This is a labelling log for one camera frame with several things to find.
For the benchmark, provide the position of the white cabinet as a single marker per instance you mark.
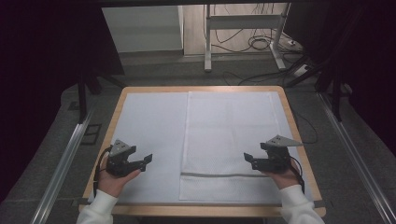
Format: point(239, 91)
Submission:
point(143, 28)

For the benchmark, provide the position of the white towel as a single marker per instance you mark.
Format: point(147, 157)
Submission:
point(230, 130)

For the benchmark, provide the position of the white metal desk frame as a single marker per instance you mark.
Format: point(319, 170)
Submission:
point(243, 21)

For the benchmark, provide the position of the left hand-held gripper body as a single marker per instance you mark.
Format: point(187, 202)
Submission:
point(120, 161)

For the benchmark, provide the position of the dark curtain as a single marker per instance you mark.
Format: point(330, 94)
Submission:
point(367, 62)
point(40, 77)

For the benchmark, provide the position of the person's left hand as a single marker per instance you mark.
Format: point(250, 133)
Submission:
point(112, 183)

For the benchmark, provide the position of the white power strip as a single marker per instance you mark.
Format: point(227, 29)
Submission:
point(301, 70)

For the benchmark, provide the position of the black metal stand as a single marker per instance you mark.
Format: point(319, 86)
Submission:
point(335, 93)
point(82, 96)

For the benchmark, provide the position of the person's right hand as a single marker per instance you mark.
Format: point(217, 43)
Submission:
point(285, 179)

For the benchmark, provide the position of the light wooden table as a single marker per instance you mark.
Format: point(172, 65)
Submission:
point(202, 88)

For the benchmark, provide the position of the aluminium floor rail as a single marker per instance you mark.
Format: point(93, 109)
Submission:
point(62, 168)
point(358, 158)

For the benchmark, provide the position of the white table mat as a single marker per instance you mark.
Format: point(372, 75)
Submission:
point(152, 130)

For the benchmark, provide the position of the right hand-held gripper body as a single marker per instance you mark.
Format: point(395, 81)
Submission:
point(275, 157)

